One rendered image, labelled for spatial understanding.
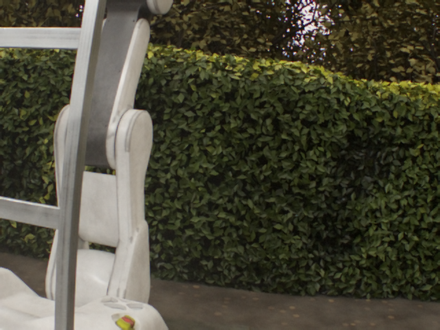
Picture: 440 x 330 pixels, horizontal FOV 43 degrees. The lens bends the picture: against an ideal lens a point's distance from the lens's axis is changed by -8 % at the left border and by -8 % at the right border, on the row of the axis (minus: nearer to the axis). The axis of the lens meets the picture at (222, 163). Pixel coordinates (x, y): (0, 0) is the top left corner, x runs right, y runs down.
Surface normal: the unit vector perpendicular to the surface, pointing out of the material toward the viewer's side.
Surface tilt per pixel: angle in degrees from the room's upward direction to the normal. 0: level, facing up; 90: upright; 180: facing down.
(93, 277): 62
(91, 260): 32
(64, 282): 90
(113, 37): 73
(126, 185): 108
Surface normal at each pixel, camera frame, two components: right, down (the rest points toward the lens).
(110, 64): -0.20, -0.28
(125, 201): -0.26, 0.31
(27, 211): -0.18, 0.01
